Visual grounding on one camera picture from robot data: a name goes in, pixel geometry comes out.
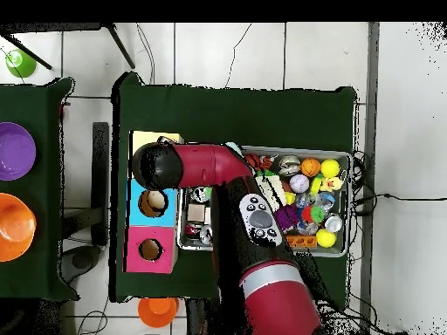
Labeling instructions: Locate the orange toy basketball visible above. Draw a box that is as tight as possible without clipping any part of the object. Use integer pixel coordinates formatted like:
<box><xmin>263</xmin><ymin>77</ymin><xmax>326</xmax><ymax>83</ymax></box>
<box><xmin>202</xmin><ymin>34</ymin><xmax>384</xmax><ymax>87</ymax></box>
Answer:
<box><xmin>299</xmin><ymin>157</ymin><xmax>321</xmax><ymax>178</ymax></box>

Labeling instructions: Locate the black upright panel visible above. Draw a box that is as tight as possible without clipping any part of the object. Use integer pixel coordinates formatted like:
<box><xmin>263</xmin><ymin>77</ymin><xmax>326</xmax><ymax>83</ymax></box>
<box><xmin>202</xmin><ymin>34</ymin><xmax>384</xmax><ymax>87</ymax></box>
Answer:
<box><xmin>91</xmin><ymin>121</ymin><xmax>110</xmax><ymax>247</ymax></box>

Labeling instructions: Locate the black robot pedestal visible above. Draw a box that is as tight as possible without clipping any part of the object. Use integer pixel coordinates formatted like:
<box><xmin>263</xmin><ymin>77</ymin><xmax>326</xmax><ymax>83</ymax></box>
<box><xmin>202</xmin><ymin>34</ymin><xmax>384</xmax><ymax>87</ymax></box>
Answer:
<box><xmin>184</xmin><ymin>297</ymin><xmax>224</xmax><ymax>335</ymax></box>

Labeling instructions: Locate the orange cup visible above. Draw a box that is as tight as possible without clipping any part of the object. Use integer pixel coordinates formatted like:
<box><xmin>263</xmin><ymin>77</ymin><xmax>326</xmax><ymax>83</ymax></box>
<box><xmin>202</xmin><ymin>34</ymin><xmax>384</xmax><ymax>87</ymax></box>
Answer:
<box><xmin>137</xmin><ymin>297</ymin><xmax>180</xmax><ymax>329</ymax></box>

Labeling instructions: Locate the dark green side tablecloth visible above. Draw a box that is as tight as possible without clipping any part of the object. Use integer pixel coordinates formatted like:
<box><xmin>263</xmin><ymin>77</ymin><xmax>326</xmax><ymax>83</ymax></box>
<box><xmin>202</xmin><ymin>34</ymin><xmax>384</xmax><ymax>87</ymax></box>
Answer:
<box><xmin>0</xmin><ymin>77</ymin><xmax>79</xmax><ymax>302</ymax></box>

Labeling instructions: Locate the white toy baseball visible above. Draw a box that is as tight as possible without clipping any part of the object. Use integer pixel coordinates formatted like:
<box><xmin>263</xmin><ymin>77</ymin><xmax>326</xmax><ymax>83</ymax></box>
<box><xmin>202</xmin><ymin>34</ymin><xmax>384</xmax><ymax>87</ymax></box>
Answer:
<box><xmin>289</xmin><ymin>173</ymin><xmax>311</xmax><ymax>194</ymax></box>

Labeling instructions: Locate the wooden box with three holes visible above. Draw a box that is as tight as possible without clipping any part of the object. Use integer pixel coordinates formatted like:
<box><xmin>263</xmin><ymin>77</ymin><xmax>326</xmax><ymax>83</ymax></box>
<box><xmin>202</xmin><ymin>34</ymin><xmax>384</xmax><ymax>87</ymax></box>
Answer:
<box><xmin>123</xmin><ymin>130</ymin><xmax>185</xmax><ymax>275</ymax></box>

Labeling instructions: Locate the orange bowl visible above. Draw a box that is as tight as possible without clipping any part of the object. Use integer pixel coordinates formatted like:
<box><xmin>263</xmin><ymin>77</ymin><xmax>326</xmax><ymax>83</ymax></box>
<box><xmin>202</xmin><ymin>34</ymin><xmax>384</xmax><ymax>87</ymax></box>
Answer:
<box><xmin>0</xmin><ymin>192</ymin><xmax>38</xmax><ymax>263</ymax></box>

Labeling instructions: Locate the yellow plush duck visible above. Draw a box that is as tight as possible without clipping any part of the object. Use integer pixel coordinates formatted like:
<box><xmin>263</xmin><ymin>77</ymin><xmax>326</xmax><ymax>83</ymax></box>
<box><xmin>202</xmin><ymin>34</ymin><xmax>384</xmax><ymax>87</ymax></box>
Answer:
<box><xmin>319</xmin><ymin>176</ymin><xmax>344</xmax><ymax>193</ymax></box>

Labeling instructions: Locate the purple bowl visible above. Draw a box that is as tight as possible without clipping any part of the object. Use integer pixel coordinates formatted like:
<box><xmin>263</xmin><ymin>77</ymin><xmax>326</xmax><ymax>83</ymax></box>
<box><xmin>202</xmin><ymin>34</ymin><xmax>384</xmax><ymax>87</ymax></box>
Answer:
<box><xmin>0</xmin><ymin>121</ymin><xmax>37</xmax><ymax>181</ymax></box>

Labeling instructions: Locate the silver mesh bin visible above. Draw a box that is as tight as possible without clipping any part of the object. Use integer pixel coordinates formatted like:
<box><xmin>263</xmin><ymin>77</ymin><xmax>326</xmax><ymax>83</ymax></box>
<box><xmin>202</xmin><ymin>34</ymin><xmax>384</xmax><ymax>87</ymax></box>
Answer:
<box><xmin>176</xmin><ymin>144</ymin><xmax>354</xmax><ymax>258</ymax></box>

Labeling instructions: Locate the black tripod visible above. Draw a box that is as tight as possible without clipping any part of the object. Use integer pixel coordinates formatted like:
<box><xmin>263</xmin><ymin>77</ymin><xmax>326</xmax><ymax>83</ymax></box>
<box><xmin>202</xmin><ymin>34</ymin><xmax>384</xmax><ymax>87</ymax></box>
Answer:
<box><xmin>0</xmin><ymin>22</ymin><xmax>136</xmax><ymax>71</ymax></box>

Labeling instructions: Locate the cream waffle cloth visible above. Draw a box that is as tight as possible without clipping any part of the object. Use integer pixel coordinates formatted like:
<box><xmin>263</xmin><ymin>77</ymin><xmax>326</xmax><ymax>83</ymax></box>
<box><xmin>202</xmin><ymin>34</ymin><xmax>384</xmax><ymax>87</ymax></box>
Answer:
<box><xmin>254</xmin><ymin>174</ymin><xmax>288</xmax><ymax>213</ymax></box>

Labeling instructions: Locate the black cable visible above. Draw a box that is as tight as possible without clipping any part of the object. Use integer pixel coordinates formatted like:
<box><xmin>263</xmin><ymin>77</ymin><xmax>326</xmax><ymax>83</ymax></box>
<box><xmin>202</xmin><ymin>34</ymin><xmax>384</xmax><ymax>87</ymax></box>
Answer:
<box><xmin>352</xmin><ymin>192</ymin><xmax>447</xmax><ymax>207</ymax></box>

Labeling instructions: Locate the yellow ball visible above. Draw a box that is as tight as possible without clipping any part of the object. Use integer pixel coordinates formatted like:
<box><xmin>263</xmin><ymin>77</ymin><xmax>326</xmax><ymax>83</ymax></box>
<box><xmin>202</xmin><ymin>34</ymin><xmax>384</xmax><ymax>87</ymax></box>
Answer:
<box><xmin>315</xmin><ymin>228</ymin><xmax>337</xmax><ymax>249</ymax></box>
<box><xmin>320</xmin><ymin>158</ymin><xmax>341</xmax><ymax>178</ymax></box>

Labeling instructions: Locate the purple spiky ball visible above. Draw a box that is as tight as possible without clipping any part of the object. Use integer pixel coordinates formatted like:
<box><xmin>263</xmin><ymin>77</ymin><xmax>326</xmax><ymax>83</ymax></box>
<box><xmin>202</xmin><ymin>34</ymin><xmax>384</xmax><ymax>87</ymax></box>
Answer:
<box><xmin>273</xmin><ymin>204</ymin><xmax>300</xmax><ymax>231</ymax></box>

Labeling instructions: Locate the black can silver top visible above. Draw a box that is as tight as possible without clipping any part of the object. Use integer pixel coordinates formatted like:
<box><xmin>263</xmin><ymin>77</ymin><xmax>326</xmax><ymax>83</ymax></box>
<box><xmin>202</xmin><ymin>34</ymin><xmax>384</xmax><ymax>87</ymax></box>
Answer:
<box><xmin>189</xmin><ymin>187</ymin><xmax>212</xmax><ymax>204</ymax></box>

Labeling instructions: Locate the round silver can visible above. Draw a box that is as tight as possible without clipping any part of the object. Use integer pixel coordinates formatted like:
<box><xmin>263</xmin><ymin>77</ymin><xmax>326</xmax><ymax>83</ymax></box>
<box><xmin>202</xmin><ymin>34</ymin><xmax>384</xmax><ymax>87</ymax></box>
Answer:
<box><xmin>323</xmin><ymin>213</ymin><xmax>344</xmax><ymax>233</ymax></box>

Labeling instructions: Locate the green cup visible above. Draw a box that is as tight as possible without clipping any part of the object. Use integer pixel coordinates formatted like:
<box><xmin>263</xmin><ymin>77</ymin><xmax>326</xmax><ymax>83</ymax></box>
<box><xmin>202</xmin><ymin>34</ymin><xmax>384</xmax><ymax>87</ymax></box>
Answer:
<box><xmin>4</xmin><ymin>48</ymin><xmax>38</xmax><ymax>79</ymax></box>

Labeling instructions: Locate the wooden cube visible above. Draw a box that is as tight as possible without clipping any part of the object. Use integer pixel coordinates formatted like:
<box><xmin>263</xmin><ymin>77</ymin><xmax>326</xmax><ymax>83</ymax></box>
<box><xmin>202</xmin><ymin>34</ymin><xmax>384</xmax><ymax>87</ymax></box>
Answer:
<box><xmin>187</xmin><ymin>203</ymin><xmax>206</xmax><ymax>223</ymax></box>

